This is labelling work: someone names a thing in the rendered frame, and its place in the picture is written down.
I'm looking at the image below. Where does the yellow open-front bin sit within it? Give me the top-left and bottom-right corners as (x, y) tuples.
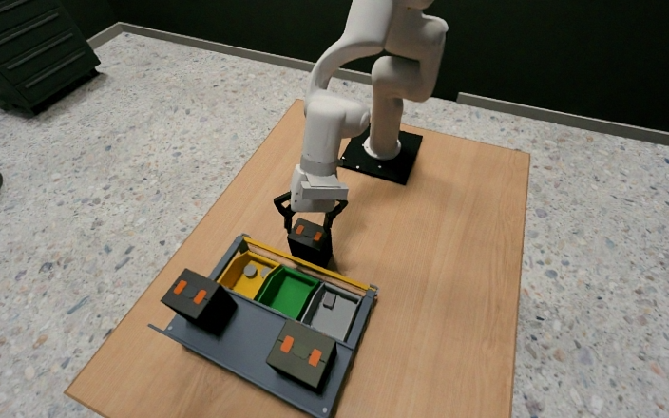
(218, 250), (282, 301)

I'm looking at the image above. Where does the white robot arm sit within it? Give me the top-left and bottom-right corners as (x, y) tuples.
(299, 0), (449, 200)

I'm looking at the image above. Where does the yellow bar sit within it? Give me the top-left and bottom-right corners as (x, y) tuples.
(242, 236), (376, 291)

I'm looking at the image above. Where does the green open bin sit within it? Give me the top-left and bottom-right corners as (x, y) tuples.
(258, 266), (320, 321)

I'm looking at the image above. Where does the grey open bin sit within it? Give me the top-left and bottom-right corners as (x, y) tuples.
(301, 281), (362, 342)

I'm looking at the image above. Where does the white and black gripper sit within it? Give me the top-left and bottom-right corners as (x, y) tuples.
(273, 164), (348, 234)

